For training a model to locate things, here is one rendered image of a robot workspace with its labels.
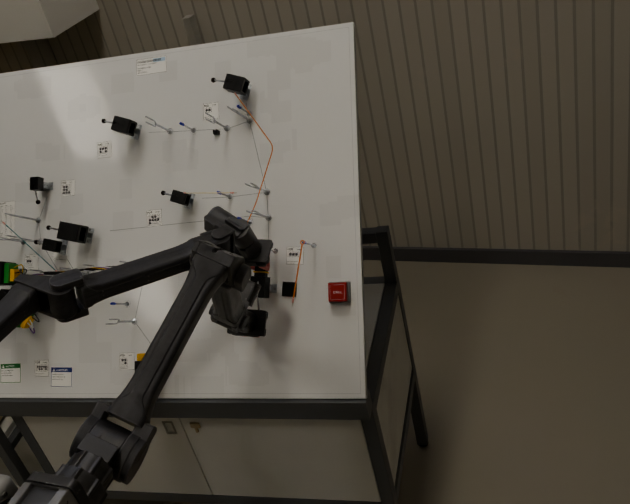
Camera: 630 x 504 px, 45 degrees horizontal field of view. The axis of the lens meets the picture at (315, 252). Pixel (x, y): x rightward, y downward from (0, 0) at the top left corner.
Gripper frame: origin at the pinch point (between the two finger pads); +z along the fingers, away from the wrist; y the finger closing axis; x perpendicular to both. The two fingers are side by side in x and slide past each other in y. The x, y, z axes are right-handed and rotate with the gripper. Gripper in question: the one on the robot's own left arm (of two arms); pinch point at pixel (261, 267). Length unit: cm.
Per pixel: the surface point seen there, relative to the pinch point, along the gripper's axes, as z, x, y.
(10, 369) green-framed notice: 21, 28, 82
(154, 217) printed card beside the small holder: 0.7, -14.9, 37.1
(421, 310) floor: 160, -65, -16
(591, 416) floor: 129, -11, -91
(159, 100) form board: -14, -46, 38
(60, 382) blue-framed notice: 22, 31, 64
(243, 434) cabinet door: 39, 35, 10
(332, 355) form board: 15.8, 17.2, -19.1
